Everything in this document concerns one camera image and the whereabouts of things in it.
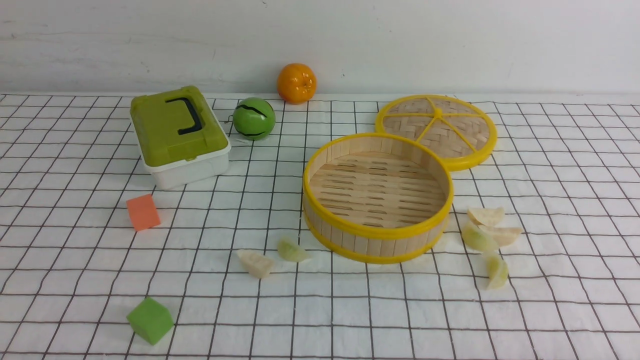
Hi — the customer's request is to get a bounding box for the green dumpling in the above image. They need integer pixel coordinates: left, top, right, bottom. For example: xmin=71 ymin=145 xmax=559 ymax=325
xmin=277 ymin=237 xmax=311 ymax=264
xmin=484 ymin=251 xmax=509 ymax=290
xmin=461 ymin=221 xmax=499 ymax=253

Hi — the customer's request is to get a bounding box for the white dumpling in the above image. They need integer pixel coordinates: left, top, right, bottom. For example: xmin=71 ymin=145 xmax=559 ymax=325
xmin=235 ymin=249 xmax=275 ymax=280
xmin=478 ymin=225 xmax=524 ymax=248
xmin=467 ymin=207 xmax=505 ymax=227

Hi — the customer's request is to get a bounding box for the yellow-rimmed bamboo steamer tray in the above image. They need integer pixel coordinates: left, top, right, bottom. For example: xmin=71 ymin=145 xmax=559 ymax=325
xmin=302 ymin=133 xmax=454 ymax=264

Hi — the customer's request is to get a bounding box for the yellow woven steamer lid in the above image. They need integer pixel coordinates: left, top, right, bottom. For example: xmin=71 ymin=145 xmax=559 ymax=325
xmin=375 ymin=95 xmax=498 ymax=172

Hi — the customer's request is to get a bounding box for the green toy ball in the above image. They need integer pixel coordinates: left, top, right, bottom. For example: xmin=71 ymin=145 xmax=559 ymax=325
xmin=232 ymin=96 xmax=275 ymax=141

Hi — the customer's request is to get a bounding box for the orange toy fruit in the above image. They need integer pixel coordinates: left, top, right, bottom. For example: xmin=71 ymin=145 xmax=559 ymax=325
xmin=277 ymin=63 xmax=317 ymax=104

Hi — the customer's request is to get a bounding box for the green-lidded white plastic box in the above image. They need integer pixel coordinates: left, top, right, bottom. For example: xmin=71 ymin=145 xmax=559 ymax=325
xmin=129 ymin=85 xmax=232 ymax=191

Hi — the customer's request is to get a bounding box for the orange foam cube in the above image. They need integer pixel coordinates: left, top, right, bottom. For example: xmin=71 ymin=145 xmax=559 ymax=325
xmin=126 ymin=194 xmax=162 ymax=231

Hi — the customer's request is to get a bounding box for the green foam cube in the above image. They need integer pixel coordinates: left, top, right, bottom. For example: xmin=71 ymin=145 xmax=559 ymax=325
xmin=126 ymin=297 xmax=175 ymax=346

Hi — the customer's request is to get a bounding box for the white black-grid tablecloth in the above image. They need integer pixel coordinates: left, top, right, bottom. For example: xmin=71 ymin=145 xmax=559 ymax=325
xmin=0 ymin=92 xmax=640 ymax=360

